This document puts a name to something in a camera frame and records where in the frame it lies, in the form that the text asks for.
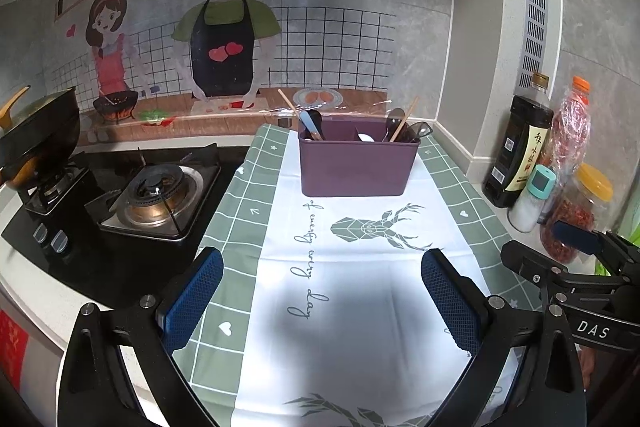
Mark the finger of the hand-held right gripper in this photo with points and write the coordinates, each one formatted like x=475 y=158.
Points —
x=575 y=237
x=525 y=259

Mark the dark soy sauce bottle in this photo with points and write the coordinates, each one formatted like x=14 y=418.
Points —
x=520 y=142

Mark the green checkered tablecloth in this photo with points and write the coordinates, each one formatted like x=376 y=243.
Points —
x=350 y=282

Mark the black glass gas stove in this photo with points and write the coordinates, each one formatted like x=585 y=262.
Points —
x=100 y=252

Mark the plastic bottle with orange cap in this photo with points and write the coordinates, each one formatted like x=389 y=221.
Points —
x=570 y=127

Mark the person's right hand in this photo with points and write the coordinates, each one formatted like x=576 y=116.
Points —
x=588 y=367

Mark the blue-grey spoon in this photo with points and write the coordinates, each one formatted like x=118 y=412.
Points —
x=306 y=122

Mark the salt shaker with teal lid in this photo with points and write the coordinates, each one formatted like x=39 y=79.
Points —
x=530 y=207

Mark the chili jar with yellow lid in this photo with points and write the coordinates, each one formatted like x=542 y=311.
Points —
x=580 y=207

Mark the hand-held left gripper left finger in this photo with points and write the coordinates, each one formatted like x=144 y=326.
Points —
x=192 y=297

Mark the cartoon couple wall poster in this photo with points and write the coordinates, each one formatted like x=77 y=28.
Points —
x=325 y=32

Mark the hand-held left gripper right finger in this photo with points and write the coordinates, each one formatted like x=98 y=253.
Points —
x=450 y=297

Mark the white ceramic spoon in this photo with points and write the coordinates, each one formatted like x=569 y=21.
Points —
x=366 y=137

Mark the stove knob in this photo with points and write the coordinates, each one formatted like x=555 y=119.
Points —
x=40 y=234
x=59 y=241

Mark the purple utensil box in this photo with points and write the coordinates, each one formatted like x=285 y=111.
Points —
x=355 y=167

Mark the steel stove burner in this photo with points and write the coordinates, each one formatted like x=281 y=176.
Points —
x=55 y=194
x=190 y=187

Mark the wooden chopstick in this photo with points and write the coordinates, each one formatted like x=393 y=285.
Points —
x=406 y=117
x=287 y=102

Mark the white vent grille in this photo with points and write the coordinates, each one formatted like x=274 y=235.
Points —
x=534 y=27

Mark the red paper label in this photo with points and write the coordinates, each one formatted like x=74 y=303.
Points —
x=12 y=347

